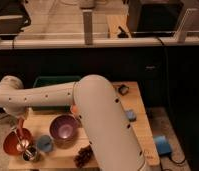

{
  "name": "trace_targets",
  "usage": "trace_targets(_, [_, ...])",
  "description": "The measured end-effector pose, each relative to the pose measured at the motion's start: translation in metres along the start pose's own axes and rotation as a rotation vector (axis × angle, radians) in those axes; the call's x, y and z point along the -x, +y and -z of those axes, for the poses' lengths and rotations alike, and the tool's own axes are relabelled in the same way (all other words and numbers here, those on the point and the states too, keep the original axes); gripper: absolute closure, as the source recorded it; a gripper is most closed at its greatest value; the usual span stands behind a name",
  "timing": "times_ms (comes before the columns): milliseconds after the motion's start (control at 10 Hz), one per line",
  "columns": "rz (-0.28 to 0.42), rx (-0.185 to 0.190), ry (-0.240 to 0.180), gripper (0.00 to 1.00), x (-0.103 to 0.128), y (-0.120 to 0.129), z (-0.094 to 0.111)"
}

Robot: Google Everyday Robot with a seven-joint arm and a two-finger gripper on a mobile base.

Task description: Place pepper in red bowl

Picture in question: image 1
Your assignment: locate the purple bowl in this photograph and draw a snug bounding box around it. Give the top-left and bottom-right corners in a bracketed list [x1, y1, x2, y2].
[49, 115, 78, 140]

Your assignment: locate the green bin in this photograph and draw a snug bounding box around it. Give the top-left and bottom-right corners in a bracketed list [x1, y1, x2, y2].
[33, 76, 81, 112]

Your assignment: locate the silver metal can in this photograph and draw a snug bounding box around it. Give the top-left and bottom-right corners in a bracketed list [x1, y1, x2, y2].
[22, 147, 40, 162]

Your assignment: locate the red bowl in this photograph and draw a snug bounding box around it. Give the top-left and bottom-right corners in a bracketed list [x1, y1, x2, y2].
[3, 128, 33, 156]

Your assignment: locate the blue box on floor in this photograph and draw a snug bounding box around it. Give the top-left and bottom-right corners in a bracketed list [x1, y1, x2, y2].
[154, 136, 172, 156]

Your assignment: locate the blue cup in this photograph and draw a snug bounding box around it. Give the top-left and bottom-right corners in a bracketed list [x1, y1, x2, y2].
[36, 135, 53, 152]

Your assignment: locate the blue sponge block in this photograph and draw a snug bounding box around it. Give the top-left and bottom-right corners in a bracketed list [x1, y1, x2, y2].
[125, 109, 136, 122]

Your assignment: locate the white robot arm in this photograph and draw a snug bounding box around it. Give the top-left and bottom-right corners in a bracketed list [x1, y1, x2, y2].
[0, 75, 150, 171]

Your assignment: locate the dark grape bunch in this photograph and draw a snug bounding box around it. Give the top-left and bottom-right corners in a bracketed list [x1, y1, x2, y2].
[74, 145, 93, 168]

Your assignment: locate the small black blue object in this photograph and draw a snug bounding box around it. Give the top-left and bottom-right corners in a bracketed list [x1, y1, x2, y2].
[118, 84, 129, 95]

